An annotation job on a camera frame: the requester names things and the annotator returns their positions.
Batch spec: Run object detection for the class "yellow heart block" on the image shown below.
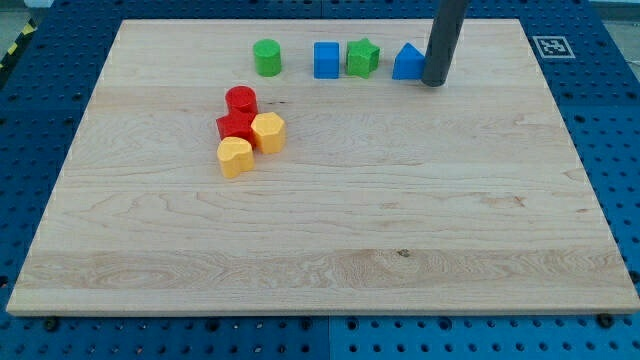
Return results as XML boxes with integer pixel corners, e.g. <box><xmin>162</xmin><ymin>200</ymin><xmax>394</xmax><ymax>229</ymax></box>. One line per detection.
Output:
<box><xmin>216</xmin><ymin>137</ymin><xmax>255</xmax><ymax>178</ymax></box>

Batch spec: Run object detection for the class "white fiducial marker tag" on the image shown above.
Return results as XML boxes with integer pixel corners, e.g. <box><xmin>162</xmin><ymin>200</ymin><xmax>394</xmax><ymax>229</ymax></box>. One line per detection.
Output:
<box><xmin>533</xmin><ymin>35</ymin><xmax>575</xmax><ymax>59</ymax></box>

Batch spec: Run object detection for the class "red star block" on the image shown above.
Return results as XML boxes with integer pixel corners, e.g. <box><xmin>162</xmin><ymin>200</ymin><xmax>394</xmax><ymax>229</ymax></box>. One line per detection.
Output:
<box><xmin>216</xmin><ymin>112</ymin><xmax>256</xmax><ymax>147</ymax></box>

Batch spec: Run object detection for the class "green star block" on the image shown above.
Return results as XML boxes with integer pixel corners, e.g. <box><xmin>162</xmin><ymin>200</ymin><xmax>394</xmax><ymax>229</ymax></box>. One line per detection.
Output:
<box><xmin>346</xmin><ymin>38</ymin><xmax>380</xmax><ymax>78</ymax></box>

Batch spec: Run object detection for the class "yellow hexagon block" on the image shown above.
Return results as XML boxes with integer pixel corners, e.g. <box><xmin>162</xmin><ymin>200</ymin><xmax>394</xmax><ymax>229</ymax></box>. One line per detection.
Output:
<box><xmin>251</xmin><ymin>112</ymin><xmax>286</xmax><ymax>154</ymax></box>

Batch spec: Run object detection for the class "blue cube block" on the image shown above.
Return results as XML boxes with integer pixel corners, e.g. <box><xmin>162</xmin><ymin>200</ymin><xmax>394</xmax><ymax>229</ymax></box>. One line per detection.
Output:
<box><xmin>313</xmin><ymin>42</ymin><xmax>340</xmax><ymax>79</ymax></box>

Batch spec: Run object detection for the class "blue triangle block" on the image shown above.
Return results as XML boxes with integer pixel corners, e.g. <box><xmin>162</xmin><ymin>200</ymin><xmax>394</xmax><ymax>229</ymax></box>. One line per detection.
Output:
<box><xmin>392</xmin><ymin>43</ymin><xmax>425</xmax><ymax>80</ymax></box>

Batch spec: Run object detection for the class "yellow black hazard tape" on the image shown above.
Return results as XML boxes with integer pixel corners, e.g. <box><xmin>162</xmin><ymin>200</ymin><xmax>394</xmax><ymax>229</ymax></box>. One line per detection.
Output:
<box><xmin>1</xmin><ymin>18</ymin><xmax>37</xmax><ymax>73</ymax></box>

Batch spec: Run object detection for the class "green cylinder block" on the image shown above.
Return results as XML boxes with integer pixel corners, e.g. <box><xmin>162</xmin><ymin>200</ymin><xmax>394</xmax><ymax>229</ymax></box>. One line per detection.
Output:
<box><xmin>253</xmin><ymin>38</ymin><xmax>282</xmax><ymax>77</ymax></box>

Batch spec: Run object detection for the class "red cylinder block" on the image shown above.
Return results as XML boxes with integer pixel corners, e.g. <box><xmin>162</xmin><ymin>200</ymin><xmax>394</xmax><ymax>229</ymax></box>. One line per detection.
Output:
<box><xmin>225</xmin><ymin>85</ymin><xmax>258</xmax><ymax>114</ymax></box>

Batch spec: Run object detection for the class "light wooden board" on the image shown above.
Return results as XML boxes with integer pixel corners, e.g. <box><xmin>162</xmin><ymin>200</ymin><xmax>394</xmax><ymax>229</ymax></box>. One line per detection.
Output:
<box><xmin>7</xmin><ymin>19</ymin><xmax>639</xmax><ymax>317</ymax></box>

